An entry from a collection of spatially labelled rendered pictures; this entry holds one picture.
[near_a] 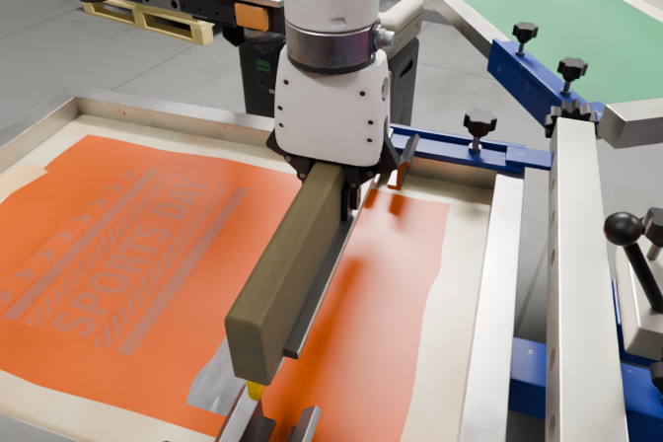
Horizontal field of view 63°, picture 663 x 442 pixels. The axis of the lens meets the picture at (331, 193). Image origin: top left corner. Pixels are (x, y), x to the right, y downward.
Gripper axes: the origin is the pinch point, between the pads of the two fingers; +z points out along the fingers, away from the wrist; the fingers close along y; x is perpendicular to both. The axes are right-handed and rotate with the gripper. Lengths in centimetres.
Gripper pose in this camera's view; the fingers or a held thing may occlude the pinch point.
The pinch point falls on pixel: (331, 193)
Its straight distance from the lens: 55.0
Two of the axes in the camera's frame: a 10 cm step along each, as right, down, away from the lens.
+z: 0.0, 7.8, 6.2
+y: -9.5, -1.9, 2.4
